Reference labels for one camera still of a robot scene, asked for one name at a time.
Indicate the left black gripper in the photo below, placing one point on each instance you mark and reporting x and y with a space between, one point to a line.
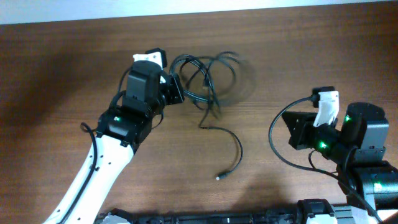
173 82

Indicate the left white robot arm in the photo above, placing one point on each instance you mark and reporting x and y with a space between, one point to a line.
120 131

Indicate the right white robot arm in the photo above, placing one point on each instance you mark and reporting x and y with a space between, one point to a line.
369 182

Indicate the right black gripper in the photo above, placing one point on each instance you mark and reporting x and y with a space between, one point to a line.
298 131

